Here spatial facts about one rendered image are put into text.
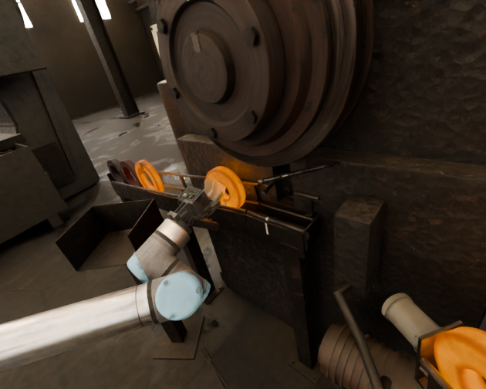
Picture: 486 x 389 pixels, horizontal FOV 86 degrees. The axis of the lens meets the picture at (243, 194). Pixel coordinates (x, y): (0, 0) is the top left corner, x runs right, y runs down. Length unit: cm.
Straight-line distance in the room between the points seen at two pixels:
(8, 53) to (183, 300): 277
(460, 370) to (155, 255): 62
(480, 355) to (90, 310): 62
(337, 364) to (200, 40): 70
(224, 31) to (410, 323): 57
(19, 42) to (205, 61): 269
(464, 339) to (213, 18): 59
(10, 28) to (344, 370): 314
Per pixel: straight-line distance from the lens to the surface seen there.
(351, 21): 46
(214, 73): 50
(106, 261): 104
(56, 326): 65
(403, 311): 58
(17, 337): 68
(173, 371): 139
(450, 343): 51
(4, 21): 314
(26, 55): 312
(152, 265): 72
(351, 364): 70
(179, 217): 74
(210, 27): 52
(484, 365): 48
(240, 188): 80
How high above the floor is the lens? 115
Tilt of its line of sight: 31 degrees down
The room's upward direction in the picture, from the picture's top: 13 degrees counter-clockwise
